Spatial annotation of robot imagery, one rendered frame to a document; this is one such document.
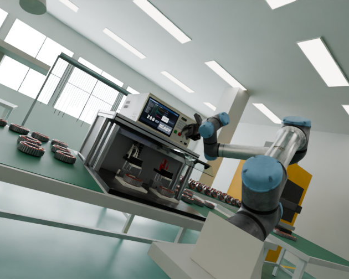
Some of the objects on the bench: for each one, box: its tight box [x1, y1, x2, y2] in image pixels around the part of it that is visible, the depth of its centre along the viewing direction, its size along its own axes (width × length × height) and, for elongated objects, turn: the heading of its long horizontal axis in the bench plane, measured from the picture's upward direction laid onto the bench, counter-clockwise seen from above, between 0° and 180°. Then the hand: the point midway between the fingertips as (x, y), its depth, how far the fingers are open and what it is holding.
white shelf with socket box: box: [0, 32, 52, 87], centre depth 135 cm, size 35×37×46 cm
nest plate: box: [149, 187, 179, 204], centre depth 140 cm, size 15×15×1 cm
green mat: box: [0, 122, 105, 194], centre depth 118 cm, size 94×61×1 cm, turn 111°
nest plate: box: [115, 175, 147, 193], centre depth 127 cm, size 15×15×1 cm
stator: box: [123, 174, 143, 187], centre depth 127 cm, size 11×11×4 cm
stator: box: [17, 135, 42, 147], centre depth 121 cm, size 11×11×4 cm
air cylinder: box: [147, 179, 162, 190], centre depth 152 cm, size 5×8×6 cm
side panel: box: [76, 115, 108, 166], centre depth 151 cm, size 28×3×32 cm, turn 111°
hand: (182, 132), depth 145 cm, fingers closed
